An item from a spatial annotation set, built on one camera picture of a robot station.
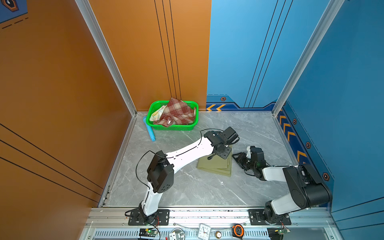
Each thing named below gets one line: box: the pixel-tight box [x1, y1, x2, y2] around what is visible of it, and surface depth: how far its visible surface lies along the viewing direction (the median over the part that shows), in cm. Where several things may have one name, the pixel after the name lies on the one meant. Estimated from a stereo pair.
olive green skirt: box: [196, 145, 233, 177], surface depth 91 cm
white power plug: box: [170, 227, 186, 240], surface depth 64 cm
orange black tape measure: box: [232, 223, 245, 239], surface depth 69 cm
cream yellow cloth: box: [149, 104, 167, 122], surface depth 111 cm
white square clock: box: [197, 223, 211, 240], surface depth 70 cm
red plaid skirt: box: [153, 97, 196, 128], surface depth 114 cm
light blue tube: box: [142, 116, 156, 142], surface depth 107 cm
